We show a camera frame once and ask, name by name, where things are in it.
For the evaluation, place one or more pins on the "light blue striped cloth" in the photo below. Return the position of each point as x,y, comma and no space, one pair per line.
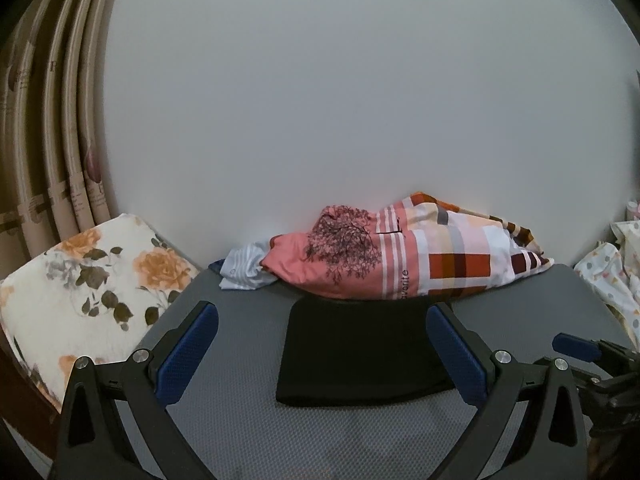
242,267

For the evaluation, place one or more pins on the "white polka dot cloth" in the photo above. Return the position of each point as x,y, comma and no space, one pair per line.
607,275

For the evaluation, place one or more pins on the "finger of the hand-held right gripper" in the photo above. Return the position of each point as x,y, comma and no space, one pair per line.
587,379
572,346

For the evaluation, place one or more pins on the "white floral cushion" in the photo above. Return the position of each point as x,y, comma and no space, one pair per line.
60,300

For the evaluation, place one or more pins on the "dark wooden furniture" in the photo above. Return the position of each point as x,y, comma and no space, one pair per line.
25,400

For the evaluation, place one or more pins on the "pink patchwork pillow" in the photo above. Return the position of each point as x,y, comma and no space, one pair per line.
425,245

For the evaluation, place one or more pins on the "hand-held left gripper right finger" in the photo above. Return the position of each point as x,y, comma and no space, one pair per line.
457,355

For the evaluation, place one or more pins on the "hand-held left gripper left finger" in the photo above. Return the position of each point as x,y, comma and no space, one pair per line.
187,355

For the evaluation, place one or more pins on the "beige patterned curtain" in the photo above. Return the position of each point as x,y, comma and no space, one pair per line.
65,135

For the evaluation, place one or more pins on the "black pants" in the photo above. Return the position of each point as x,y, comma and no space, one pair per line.
360,350

